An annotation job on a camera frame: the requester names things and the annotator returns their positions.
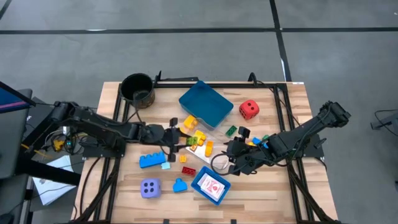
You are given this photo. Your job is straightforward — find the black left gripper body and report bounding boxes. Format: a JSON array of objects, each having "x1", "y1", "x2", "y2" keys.
[{"x1": 163, "y1": 117, "x2": 181, "y2": 162}]

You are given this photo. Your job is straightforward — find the blue slotted plastic basket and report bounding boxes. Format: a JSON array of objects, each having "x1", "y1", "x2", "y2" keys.
[{"x1": 190, "y1": 166, "x2": 232, "y2": 207}]

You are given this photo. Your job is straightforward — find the purple foam die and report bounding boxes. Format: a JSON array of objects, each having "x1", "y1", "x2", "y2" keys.
[{"x1": 140, "y1": 177, "x2": 162, "y2": 199}]

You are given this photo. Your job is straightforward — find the black side desk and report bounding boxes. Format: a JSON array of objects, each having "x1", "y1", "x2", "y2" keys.
[{"x1": 0, "y1": 88, "x2": 82, "y2": 187}]

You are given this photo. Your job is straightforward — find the red foam die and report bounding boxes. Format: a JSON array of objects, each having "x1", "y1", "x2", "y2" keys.
[{"x1": 238, "y1": 99, "x2": 261, "y2": 121}]

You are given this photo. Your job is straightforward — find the black aluminium table frame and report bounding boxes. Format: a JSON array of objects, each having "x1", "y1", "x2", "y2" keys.
[{"x1": 73, "y1": 70, "x2": 341, "y2": 224}]

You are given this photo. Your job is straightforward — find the blue toy brick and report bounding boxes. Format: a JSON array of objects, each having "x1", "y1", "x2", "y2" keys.
[{"x1": 252, "y1": 136, "x2": 269, "y2": 149}]

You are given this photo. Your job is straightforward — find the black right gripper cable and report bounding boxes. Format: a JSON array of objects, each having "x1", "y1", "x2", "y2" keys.
[{"x1": 210, "y1": 151, "x2": 238, "y2": 177}]

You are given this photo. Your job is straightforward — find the dark green toy brick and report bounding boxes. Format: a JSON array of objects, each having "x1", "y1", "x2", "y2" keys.
[{"x1": 224, "y1": 124, "x2": 238, "y2": 138}]

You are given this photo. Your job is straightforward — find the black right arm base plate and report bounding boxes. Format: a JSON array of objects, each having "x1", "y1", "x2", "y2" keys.
[{"x1": 279, "y1": 133, "x2": 325, "y2": 159}]

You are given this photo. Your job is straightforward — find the dark grey floor stand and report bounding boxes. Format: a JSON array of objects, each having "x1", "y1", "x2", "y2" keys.
[{"x1": 374, "y1": 112, "x2": 398, "y2": 131}]

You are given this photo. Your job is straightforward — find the white paper sheets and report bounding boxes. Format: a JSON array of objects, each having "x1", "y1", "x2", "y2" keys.
[{"x1": 32, "y1": 154, "x2": 78, "y2": 206}]

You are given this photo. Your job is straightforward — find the long blue toy block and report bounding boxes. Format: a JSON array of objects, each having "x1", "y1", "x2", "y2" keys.
[{"x1": 139, "y1": 151, "x2": 167, "y2": 169}]

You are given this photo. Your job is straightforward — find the yellow two-stud toy block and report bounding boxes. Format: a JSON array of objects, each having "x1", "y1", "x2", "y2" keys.
[{"x1": 183, "y1": 114, "x2": 199, "y2": 130}]

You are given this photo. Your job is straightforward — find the black monitor with blue screen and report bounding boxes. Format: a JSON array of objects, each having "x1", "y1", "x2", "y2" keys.
[{"x1": 0, "y1": 81, "x2": 35, "y2": 114}]

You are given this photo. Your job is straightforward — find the big yellow stud block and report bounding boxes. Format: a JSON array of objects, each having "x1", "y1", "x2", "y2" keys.
[{"x1": 193, "y1": 129, "x2": 207, "y2": 146}]

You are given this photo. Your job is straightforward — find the black pumpkin face bucket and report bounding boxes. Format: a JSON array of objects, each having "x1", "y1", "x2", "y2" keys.
[{"x1": 120, "y1": 73, "x2": 155, "y2": 110}]

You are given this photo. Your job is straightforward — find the yellow sloped toy block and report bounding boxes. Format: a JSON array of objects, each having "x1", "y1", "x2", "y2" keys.
[{"x1": 204, "y1": 140, "x2": 215, "y2": 158}]

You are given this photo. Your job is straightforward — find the dark teal plastic bin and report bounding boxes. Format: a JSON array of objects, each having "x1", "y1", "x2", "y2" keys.
[{"x1": 178, "y1": 80, "x2": 234, "y2": 130}]

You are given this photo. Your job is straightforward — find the blue one-stud toy block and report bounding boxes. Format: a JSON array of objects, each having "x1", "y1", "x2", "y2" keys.
[{"x1": 172, "y1": 177, "x2": 188, "y2": 194}]

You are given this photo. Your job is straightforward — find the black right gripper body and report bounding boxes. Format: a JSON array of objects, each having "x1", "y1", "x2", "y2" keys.
[{"x1": 231, "y1": 126, "x2": 261, "y2": 175}]

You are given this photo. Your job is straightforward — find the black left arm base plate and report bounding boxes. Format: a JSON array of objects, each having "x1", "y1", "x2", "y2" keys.
[{"x1": 82, "y1": 143, "x2": 127, "y2": 159}]

